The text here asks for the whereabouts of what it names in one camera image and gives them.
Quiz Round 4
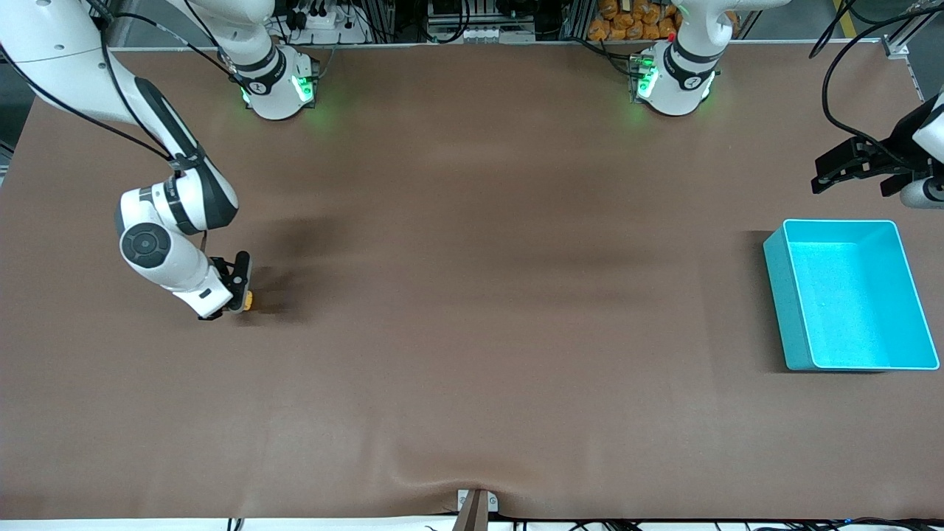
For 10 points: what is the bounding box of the grey metal bracket plate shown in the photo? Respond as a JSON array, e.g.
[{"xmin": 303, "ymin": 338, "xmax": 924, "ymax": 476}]
[{"xmin": 457, "ymin": 489, "xmax": 499, "ymax": 514}]

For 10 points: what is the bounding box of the brown table cloth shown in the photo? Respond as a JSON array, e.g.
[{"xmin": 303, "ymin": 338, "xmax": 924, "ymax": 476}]
[{"xmin": 0, "ymin": 41, "xmax": 944, "ymax": 521}]

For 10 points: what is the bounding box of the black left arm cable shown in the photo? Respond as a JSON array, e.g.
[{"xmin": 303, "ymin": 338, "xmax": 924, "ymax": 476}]
[{"xmin": 808, "ymin": 0, "xmax": 944, "ymax": 159}]

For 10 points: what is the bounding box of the aluminium frame profile with bracket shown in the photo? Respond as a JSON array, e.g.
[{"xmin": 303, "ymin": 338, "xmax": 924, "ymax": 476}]
[{"xmin": 881, "ymin": 0, "xmax": 944, "ymax": 60}]

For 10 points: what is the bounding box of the orange objects pile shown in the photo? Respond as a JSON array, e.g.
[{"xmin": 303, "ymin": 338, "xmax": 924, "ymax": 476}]
[{"xmin": 588, "ymin": 0, "xmax": 679, "ymax": 42}]

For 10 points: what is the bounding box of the black equipment rack unit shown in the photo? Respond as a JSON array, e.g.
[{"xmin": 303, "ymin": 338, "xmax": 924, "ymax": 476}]
[{"xmin": 426, "ymin": 0, "xmax": 539, "ymax": 44}]

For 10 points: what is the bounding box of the turquoise plastic bin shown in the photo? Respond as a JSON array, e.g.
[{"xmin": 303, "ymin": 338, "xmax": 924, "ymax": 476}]
[{"xmin": 763, "ymin": 219, "xmax": 940, "ymax": 372}]

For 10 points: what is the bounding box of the white power strip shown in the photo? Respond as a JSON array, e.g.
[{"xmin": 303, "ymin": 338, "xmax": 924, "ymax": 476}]
[{"xmin": 284, "ymin": 0, "xmax": 369, "ymax": 45}]

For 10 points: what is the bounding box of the brown camera pole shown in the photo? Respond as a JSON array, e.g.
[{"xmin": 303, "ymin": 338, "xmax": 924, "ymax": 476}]
[{"xmin": 451, "ymin": 490, "xmax": 489, "ymax": 531}]

